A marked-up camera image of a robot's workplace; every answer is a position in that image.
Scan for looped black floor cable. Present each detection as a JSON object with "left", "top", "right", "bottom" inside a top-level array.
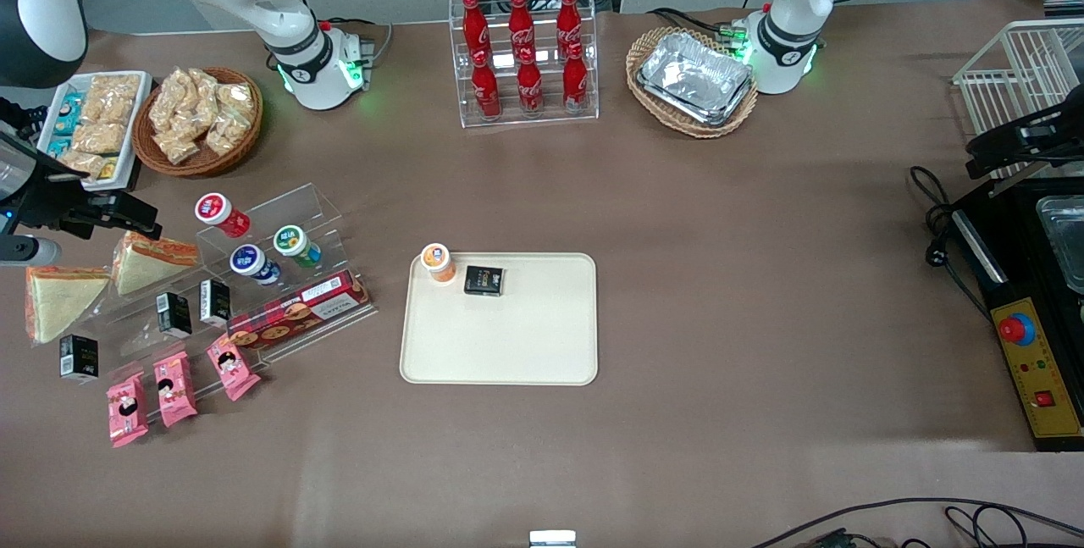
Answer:
[{"left": 944, "top": 504, "right": 1034, "bottom": 548}]

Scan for small black carton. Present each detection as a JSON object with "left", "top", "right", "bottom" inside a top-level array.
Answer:
[
  {"left": 59, "top": 334, "right": 100, "bottom": 385},
  {"left": 199, "top": 279, "right": 232, "bottom": 329},
  {"left": 463, "top": 265, "right": 506, "bottom": 296},
  {"left": 156, "top": 291, "right": 193, "bottom": 339}
]

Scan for long black floor cable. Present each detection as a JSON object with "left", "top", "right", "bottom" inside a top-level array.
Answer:
[{"left": 749, "top": 496, "right": 1084, "bottom": 548}]

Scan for silver metal bar handle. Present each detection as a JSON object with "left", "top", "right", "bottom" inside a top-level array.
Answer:
[{"left": 953, "top": 209, "right": 1009, "bottom": 286}]

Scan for clear acrylic bottle rack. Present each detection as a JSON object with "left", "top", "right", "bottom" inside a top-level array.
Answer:
[{"left": 449, "top": 0, "right": 600, "bottom": 129}]

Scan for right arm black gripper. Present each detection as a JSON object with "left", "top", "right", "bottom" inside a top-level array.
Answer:
[{"left": 0, "top": 135, "right": 162, "bottom": 241}]

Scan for wicker basket with foil trays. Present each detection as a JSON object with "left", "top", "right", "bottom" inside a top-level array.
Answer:
[{"left": 626, "top": 26, "right": 760, "bottom": 140}]

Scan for white rectangular snack tray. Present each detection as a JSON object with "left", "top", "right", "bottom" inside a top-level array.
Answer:
[{"left": 36, "top": 70, "right": 153, "bottom": 191}]

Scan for red cola bottle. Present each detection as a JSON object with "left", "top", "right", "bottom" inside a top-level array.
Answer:
[
  {"left": 506, "top": 0, "right": 536, "bottom": 56},
  {"left": 462, "top": 0, "right": 492, "bottom": 58},
  {"left": 471, "top": 48, "right": 503, "bottom": 119},
  {"left": 556, "top": 0, "right": 585, "bottom": 51},
  {"left": 516, "top": 47, "right": 545, "bottom": 116},
  {"left": 562, "top": 42, "right": 590, "bottom": 113}
]

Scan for aluminium foil tray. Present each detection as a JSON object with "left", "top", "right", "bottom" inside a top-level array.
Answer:
[
  {"left": 641, "top": 32, "right": 753, "bottom": 115},
  {"left": 637, "top": 78, "right": 756, "bottom": 127}
]

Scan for white wire rack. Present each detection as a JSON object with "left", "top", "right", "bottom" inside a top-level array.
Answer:
[{"left": 952, "top": 19, "right": 1084, "bottom": 185}]

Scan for black sealing machine yellow panel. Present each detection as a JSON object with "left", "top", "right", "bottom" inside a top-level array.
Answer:
[{"left": 948, "top": 175, "right": 1084, "bottom": 453}]

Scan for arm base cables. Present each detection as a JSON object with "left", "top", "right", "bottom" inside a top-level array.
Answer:
[
  {"left": 320, "top": 17, "right": 395, "bottom": 68},
  {"left": 646, "top": 6, "right": 748, "bottom": 51}
]

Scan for black power cable with plug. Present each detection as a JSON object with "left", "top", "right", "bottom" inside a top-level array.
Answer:
[{"left": 908, "top": 165, "right": 993, "bottom": 322}]

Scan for clear bag of beige snacks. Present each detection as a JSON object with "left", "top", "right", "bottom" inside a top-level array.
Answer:
[
  {"left": 205, "top": 112, "right": 252, "bottom": 158},
  {"left": 149, "top": 69, "right": 192, "bottom": 134},
  {"left": 215, "top": 82, "right": 255, "bottom": 124},
  {"left": 154, "top": 126, "right": 209, "bottom": 165},
  {"left": 186, "top": 68, "right": 219, "bottom": 121}
]

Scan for green cap yogurt bottle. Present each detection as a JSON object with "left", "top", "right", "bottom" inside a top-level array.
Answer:
[{"left": 273, "top": 224, "right": 323, "bottom": 269}]

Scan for grey metal strip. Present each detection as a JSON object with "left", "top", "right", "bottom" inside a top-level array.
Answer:
[{"left": 987, "top": 174, "right": 1044, "bottom": 198}]

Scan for long red cookie box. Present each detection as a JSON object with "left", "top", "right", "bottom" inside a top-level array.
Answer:
[{"left": 227, "top": 269, "right": 373, "bottom": 351}]

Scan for wrapped triangle sandwich plain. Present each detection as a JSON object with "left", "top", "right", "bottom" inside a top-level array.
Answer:
[{"left": 24, "top": 265, "right": 113, "bottom": 346}]

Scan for pink snack packet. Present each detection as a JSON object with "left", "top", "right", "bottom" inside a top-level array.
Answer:
[
  {"left": 106, "top": 372, "right": 150, "bottom": 448},
  {"left": 207, "top": 334, "right": 262, "bottom": 402},
  {"left": 153, "top": 350, "right": 199, "bottom": 429}
]

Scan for wrapped triangle sandwich orange label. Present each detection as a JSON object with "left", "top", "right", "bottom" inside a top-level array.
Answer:
[{"left": 113, "top": 230, "right": 201, "bottom": 297}]

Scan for red emergency stop button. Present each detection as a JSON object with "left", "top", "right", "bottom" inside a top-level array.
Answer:
[{"left": 998, "top": 311, "right": 1037, "bottom": 346}]

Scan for flat pack of beige crackers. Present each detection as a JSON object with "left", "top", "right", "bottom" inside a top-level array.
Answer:
[
  {"left": 58, "top": 150, "right": 108, "bottom": 178},
  {"left": 80, "top": 97, "right": 135, "bottom": 125},
  {"left": 88, "top": 74, "right": 141, "bottom": 103},
  {"left": 71, "top": 123, "right": 128, "bottom": 154}
]

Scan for beige plastic serving tray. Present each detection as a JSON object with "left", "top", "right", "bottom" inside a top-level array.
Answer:
[{"left": 400, "top": 252, "right": 599, "bottom": 386}]

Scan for blue cap yogurt bottle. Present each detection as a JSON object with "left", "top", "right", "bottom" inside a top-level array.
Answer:
[{"left": 230, "top": 244, "right": 282, "bottom": 287}]

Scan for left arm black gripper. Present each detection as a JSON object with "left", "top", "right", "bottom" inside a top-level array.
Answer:
[{"left": 965, "top": 84, "right": 1084, "bottom": 181}]

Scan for red cap yogurt bottle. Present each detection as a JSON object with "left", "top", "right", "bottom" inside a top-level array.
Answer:
[{"left": 195, "top": 192, "right": 252, "bottom": 239}]

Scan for clear acrylic stepped stand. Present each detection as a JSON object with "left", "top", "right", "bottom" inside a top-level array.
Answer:
[{"left": 80, "top": 182, "right": 378, "bottom": 426}]

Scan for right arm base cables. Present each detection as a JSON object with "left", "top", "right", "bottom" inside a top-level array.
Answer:
[{"left": 320, "top": 17, "right": 395, "bottom": 68}]

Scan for wicker basket with snack bags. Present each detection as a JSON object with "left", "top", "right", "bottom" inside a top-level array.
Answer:
[{"left": 131, "top": 67, "right": 264, "bottom": 178}]

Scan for orange cap yogurt bottle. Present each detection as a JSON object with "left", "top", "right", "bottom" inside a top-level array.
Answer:
[{"left": 421, "top": 243, "right": 457, "bottom": 284}]

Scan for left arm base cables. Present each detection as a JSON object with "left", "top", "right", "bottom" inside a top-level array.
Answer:
[{"left": 646, "top": 6, "right": 748, "bottom": 51}]

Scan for steel food container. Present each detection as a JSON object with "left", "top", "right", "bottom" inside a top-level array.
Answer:
[{"left": 1035, "top": 195, "right": 1084, "bottom": 295}]

